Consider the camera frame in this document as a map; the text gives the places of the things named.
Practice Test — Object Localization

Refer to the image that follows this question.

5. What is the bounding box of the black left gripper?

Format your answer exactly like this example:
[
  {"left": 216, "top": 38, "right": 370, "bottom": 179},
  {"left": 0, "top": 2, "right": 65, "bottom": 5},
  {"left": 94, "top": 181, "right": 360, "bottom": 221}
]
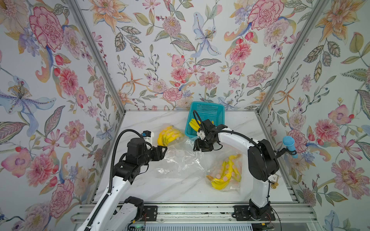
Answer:
[{"left": 137, "top": 144, "right": 169, "bottom": 167}]

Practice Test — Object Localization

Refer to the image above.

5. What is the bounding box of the yellow banana bunch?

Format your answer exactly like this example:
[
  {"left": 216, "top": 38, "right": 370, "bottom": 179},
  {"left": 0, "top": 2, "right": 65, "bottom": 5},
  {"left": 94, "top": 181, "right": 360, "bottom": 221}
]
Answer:
[
  {"left": 188, "top": 118, "right": 214, "bottom": 132},
  {"left": 157, "top": 126, "right": 184, "bottom": 146}
]

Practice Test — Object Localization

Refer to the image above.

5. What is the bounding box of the clear zip-top bag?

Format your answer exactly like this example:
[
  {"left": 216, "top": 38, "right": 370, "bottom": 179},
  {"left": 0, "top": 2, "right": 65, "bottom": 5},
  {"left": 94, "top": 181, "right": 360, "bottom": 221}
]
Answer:
[{"left": 155, "top": 138, "right": 213, "bottom": 179}]

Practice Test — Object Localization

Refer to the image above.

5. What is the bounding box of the pink dotted zip bag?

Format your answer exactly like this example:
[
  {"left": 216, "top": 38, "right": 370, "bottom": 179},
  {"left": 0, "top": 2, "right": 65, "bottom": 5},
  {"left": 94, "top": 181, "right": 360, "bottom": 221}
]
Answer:
[{"left": 205, "top": 146, "right": 243, "bottom": 192}]

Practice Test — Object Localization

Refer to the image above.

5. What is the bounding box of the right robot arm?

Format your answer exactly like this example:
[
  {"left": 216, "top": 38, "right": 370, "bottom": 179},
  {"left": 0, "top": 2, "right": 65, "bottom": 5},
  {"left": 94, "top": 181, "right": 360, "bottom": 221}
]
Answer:
[{"left": 193, "top": 110, "right": 279, "bottom": 221}]

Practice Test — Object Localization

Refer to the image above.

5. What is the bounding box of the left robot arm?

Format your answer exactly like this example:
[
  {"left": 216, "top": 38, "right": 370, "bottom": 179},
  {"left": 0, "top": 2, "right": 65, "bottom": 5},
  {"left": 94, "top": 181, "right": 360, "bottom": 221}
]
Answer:
[{"left": 78, "top": 129, "right": 167, "bottom": 231}]

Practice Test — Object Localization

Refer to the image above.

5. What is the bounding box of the teal plastic basket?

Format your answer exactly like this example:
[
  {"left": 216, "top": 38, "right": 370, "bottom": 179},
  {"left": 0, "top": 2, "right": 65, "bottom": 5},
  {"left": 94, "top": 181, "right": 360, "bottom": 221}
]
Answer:
[{"left": 185, "top": 102, "right": 225, "bottom": 138}]

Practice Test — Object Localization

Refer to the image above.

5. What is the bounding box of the small printed card box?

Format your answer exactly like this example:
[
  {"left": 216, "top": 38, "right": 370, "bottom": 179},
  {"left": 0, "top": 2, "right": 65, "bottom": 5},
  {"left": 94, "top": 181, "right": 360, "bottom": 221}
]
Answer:
[{"left": 268, "top": 174, "right": 280, "bottom": 189}]

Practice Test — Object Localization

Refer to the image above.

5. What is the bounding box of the blue microphone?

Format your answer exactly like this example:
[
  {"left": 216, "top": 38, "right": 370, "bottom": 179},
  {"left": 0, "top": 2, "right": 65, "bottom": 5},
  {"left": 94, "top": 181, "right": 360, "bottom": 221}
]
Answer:
[{"left": 282, "top": 136, "right": 298, "bottom": 158}]

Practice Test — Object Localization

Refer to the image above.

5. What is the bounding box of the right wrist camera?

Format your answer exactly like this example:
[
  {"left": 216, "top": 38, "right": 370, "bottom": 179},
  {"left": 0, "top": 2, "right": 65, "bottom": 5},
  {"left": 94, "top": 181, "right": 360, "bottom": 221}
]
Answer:
[{"left": 197, "top": 130, "right": 206, "bottom": 140}]

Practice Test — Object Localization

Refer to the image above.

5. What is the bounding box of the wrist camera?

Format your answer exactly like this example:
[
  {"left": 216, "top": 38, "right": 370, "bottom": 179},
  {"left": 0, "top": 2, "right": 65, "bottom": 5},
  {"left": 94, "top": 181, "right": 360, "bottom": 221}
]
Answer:
[
  {"left": 197, "top": 130, "right": 206, "bottom": 140},
  {"left": 142, "top": 131, "right": 152, "bottom": 139}
]

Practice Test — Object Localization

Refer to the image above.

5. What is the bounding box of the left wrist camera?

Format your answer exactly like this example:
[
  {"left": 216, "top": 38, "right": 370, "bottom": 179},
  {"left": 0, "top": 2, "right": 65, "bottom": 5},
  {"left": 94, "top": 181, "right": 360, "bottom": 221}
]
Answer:
[{"left": 142, "top": 131, "right": 152, "bottom": 139}]

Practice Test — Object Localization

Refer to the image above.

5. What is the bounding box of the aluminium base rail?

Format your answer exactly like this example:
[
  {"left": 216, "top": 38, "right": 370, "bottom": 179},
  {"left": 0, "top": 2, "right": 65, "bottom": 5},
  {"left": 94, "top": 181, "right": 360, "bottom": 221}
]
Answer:
[{"left": 72, "top": 202, "right": 319, "bottom": 231}]

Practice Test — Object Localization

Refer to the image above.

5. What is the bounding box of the aluminium corner post left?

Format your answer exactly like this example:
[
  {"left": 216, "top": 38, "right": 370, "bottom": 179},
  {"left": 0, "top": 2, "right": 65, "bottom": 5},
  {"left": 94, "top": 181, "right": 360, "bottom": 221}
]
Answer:
[{"left": 66, "top": 0, "right": 126, "bottom": 114}]

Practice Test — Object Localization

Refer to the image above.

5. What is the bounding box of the aluminium corner post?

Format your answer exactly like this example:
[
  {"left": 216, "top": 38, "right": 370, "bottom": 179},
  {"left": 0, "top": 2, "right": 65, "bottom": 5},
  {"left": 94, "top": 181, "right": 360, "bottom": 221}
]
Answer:
[
  {"left": 256, "top": 0, "right": 326, "bottom": 115},
  {"left": 66, "top": 0, "right": 126, "bottom": 114}
]

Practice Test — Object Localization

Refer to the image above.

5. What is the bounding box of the aluminium corner post right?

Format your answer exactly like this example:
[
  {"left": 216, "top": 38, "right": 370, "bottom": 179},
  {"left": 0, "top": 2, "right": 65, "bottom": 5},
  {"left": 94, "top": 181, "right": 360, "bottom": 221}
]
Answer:
[{"left": 256, "top": 0, "right": 326, "bottom": 115}]

